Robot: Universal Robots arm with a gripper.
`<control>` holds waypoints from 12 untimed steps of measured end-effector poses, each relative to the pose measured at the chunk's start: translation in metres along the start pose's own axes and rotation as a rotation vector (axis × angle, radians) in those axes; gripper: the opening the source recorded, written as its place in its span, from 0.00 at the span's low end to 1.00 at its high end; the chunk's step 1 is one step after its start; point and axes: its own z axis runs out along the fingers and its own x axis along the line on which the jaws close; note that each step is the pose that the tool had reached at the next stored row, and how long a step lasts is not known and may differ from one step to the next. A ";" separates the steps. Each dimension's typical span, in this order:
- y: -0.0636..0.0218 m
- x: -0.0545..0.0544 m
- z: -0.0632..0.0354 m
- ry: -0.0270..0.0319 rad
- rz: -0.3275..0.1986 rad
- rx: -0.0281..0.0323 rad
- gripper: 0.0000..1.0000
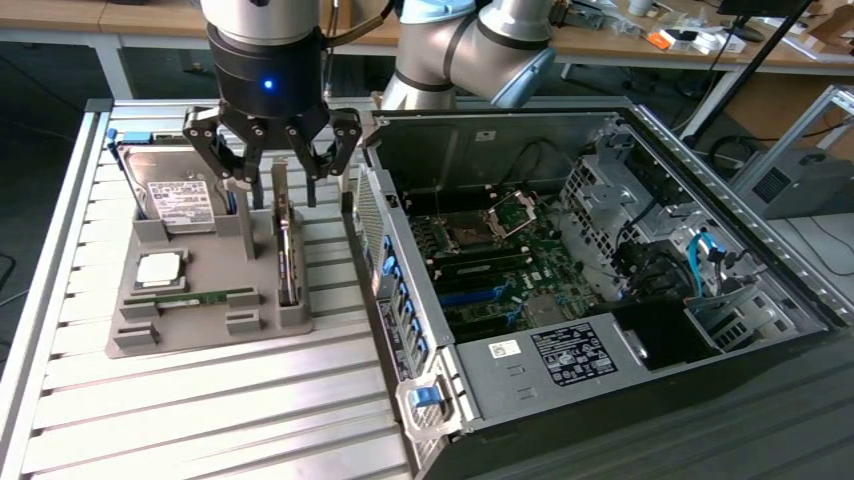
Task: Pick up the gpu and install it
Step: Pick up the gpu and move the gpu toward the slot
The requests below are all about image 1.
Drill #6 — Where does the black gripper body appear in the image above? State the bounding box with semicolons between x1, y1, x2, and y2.
204;22;332;131

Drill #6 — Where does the graphics card with black fan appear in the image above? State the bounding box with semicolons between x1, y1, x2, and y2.
270;157;303;307

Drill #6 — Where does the open PC case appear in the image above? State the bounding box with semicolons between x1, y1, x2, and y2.
338;97;849;480

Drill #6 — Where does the hard disk in blue caddy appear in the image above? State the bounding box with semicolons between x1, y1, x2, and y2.
105;128;232;236

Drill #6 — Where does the brown cardboard box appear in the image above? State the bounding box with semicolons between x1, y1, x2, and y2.
323;0;354;29

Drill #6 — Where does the grey printed parts rack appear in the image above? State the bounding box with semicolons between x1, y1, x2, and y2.
104;164;315;360

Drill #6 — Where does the CPU socket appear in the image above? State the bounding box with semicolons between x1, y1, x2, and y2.
432;212;499;251

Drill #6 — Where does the silver CPU chip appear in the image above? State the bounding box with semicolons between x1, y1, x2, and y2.
132;251;189;291

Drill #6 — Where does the metal socket cover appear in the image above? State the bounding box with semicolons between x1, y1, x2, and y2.
486;192;539;239

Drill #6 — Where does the green RAM stick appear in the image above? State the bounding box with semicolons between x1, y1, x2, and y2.
152;292;228;307

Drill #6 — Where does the black RAM slot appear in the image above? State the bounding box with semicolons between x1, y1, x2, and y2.
432;251;532;269
436;264;532;284

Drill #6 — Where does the long blue expansion slot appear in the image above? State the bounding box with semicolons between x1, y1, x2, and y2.
439;284;512;309

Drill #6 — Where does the green motherboard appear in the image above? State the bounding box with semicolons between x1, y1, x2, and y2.
404;192;602;344

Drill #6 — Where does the metal drive cage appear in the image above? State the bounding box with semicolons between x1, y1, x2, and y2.
559;132;675;266

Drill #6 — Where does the silver chipset heatsink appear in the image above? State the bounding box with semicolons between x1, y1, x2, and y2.
526;295;570;327

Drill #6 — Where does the blue case latch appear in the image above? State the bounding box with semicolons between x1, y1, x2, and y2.
407;387;446;409

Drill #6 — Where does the small orange black box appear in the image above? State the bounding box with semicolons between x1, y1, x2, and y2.
650;28;699;51

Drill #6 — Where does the grey power supply unit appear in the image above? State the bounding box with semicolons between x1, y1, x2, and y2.
452;312;653;421

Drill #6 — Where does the small white box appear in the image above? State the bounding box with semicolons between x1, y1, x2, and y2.
693;32;747;56

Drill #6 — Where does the black stand pole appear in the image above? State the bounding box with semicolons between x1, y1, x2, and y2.
679;0;819;146

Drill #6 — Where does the black monitor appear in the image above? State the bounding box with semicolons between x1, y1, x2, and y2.
717;0;813;42

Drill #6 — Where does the metal disk bay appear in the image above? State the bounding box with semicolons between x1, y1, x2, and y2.
686;282;786;354

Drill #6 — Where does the grey computer tower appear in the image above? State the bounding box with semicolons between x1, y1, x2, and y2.
730;147;854;221

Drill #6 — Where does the folded brown cardboard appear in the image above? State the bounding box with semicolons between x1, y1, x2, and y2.
806;4;854;56

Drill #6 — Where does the pale plastic case handle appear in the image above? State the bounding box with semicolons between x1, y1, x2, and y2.
338;110;379;194

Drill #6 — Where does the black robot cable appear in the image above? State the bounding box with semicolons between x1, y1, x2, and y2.
318;0;396;50

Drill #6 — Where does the black power wire bundle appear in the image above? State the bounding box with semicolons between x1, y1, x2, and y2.
610;239;693;304

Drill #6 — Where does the clear plastic case handle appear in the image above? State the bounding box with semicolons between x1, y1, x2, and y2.
395;374;463;442

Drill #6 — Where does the light blue disk wire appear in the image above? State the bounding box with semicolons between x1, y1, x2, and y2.
685;228;727;301

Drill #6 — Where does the aluminium profile frame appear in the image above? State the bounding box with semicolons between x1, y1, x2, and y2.
786;83;854;151

